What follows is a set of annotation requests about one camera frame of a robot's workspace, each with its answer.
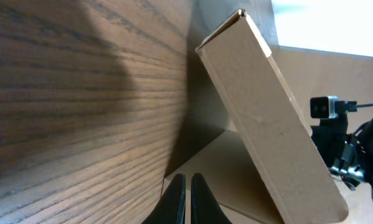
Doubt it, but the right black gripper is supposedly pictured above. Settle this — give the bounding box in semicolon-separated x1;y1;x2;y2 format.
311;114;365;184

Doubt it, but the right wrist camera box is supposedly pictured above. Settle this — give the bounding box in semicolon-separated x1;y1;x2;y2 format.
309;96;338;119

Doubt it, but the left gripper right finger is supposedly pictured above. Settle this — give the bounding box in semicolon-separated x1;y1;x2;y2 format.
191;173;232;224

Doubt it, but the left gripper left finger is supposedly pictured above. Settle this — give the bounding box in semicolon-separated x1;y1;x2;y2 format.
142;174;186;224

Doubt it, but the right black cable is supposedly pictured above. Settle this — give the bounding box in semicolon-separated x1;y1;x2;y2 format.
337;100;373;113

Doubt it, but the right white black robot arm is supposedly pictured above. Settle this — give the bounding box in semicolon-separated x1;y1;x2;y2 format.
311;114;373;198

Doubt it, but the brown cardboard box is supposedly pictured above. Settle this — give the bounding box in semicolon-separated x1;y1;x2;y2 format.
164;11;373;223

